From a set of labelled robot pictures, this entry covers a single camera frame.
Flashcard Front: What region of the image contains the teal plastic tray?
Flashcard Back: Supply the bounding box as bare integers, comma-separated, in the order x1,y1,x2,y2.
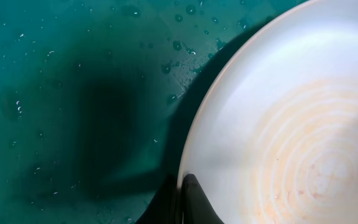
0,0,297,223

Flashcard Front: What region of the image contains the light blue plate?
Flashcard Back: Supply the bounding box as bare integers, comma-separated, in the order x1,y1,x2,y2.
178,0,358,223

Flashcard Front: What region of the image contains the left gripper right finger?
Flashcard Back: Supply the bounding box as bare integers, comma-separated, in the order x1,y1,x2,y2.
181,174,223,224

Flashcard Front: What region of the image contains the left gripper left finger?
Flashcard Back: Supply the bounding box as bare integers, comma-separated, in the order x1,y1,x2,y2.
136,177,182,224

